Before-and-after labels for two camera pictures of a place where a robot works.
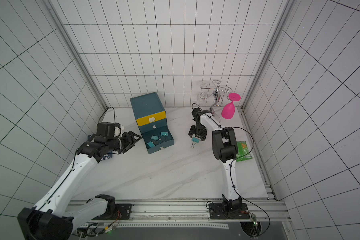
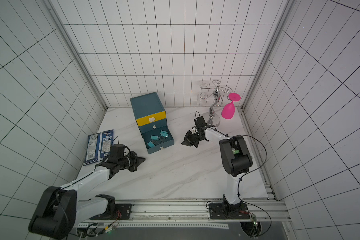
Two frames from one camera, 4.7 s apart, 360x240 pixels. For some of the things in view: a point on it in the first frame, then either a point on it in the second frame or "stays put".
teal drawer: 153,125 stays put
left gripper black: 129,140 -> 136,159
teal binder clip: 151,144 stays put
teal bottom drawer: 157,139 stays put
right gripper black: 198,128 -> 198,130
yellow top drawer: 151,118 stays put
